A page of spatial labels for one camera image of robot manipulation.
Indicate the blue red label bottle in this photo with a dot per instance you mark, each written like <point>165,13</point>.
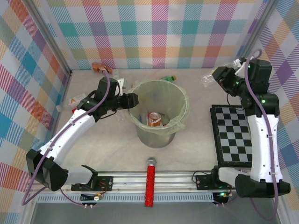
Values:
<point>143,117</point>

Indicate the green plastic bottle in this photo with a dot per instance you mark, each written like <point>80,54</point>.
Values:
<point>168,78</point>

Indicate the clear plastic trash bin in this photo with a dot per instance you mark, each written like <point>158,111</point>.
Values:
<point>156,141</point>

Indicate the green translucent bin liner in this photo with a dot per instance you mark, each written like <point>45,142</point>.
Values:
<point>180,109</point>

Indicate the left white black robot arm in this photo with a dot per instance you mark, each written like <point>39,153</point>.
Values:
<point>70,135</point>

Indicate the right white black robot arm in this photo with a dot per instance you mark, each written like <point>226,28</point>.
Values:
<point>261,144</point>

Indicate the black white checkerboard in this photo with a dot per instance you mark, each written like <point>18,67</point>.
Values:
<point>231,135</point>

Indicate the red glitter microphone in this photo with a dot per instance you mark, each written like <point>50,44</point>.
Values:
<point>150,184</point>

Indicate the playing card box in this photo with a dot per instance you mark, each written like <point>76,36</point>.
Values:
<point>244,171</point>

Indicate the small electronics board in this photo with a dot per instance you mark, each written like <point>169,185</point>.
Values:
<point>92,197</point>
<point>222,196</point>

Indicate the aluminium frame post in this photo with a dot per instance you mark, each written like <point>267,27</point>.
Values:
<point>50,37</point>
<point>255,35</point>

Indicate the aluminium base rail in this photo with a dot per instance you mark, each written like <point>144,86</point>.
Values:
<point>163,180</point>

